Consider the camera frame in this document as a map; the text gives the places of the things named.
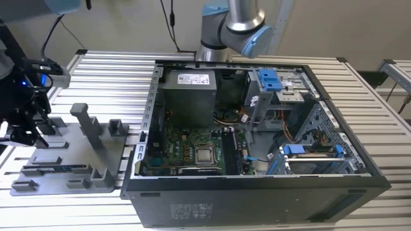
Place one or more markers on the black slanted post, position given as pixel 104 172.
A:
pixel 11 45

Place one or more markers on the green Dell motherboard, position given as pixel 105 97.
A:
pixel 179 144

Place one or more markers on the grey plastic parts rack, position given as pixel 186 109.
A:
pixel 80 154

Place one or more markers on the CPU socket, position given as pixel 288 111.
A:
pixel 204 146

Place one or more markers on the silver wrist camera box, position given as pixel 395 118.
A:
pixel 60 80

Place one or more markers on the black case switch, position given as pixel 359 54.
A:
pixel 143 137

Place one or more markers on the black PC case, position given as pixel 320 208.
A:
pixel 224 207

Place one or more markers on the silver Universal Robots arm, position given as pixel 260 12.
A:
pixel 240 24

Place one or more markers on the blue drive bay latch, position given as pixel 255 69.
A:
pixel 270 79

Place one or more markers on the black hanging antenna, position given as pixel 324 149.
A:
pixel 88 4

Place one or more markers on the metal slat side table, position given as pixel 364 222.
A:
pixel 398 72

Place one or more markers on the grey power supply unit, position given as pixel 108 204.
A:
pixel 190 103

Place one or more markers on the black table corner cap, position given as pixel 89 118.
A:
pixel 81 51
pixel 340 59

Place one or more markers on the RAM stick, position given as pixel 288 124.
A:
pixel 60 168

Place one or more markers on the silver CPU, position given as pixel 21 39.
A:
pixel 204 157

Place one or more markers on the black camera bracket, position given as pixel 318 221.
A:
pixel 41 65

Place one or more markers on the black graphics card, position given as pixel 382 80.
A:
pixel 199 170

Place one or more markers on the blue disk carrier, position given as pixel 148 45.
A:
pixel 294 149

